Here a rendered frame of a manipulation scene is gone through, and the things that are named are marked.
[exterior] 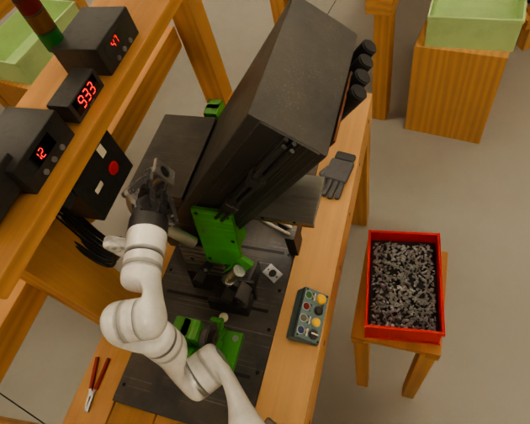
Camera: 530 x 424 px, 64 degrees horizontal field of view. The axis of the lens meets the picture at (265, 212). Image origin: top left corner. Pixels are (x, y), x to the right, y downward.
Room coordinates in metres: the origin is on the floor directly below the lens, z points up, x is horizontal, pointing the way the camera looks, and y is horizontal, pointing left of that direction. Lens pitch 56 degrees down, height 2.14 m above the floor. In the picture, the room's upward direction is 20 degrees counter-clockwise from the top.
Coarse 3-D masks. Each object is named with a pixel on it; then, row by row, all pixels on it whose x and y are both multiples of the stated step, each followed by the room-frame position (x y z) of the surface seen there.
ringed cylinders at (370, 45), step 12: (360, 48) 0.76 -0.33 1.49; (372, 48) 0.75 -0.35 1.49; (360, 60) 0.72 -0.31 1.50; (372, 60) 0.72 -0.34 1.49; (348, 72) 0.73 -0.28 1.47; (360, 72) 0.68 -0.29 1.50; (360, 84) 0.66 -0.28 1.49; (348, 96) 0.64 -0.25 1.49; (360, 96) 0.62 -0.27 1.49; (348, 108) 0.63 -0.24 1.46
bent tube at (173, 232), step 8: (160, 160) 0.64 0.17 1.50; (152, 168) 0.62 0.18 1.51; (160, 168) 0.62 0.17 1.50; (168, 168) 0.63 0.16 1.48; (160, 176) 0.60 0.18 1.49; (168, 176) 0.62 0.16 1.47; (168, 184) 0.60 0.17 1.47; (128, 200) 0.63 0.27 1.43; (128, 208) 0.63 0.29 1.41; (168, 232) 0.61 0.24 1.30; (176, 232) 0.61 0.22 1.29; (184, 232) 0.61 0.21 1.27; (176, 240) 0.60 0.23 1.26; (184, 240) 0.60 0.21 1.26; (192, 240) 0.60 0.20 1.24
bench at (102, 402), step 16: (368, 144) 1.15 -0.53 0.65; (368, 160) 1.16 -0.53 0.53; (368, 176) 1.16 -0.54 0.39; (368, 192) 1.17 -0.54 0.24; (368, 208) 1.18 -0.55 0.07; (352, 224) 1.16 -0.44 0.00; (96, 352) 0.56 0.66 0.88; (112, 352) 0.55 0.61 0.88; (128, 352) 0.53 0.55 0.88; (112, 368) 0.50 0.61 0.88; (80, 384) 0.48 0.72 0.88; (112, 384) 0.45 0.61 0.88; (80, 400) 0.44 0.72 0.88; (96, 400) 0.42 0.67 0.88; (112, 400) 0.40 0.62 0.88; (80, 416) 0.39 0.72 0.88; (96, 416) 0.37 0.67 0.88; (112, 416) 0.36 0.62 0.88; (128, 416) 0.34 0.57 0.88; (144, 416) 0.33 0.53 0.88; (160, 416) 0.31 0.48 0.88
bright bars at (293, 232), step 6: (264, 222) 0.69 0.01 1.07; (270, 222) 0.69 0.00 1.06; (276, 228) 0.67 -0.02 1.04; (288, 228) 0.67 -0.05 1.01; (294, 228) 0.67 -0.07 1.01; (288, 234) 0.65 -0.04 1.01; (294, 234) 0.65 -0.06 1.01; (300, 234) 0.68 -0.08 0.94; (288, 240) 0.64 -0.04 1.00; (294, 240) 0.63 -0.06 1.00; (300, 240) 0.67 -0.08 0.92; (288, 246) 0.64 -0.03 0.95; (294, 246) 0.63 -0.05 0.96; (294, 252) 0.63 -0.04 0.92
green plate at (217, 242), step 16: (192, 208) 0.67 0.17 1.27; (208, 208) 0.65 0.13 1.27; (208, 224) 0.64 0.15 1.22; (224, 224) 0.62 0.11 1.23; (208, 240) 0.63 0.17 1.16; (224, 240) 0.61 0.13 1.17; (240, 240) 0.62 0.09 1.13; (208, 256) 0.63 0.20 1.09; (224, 256) 0.60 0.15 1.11; (240, 256) 0.58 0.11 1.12
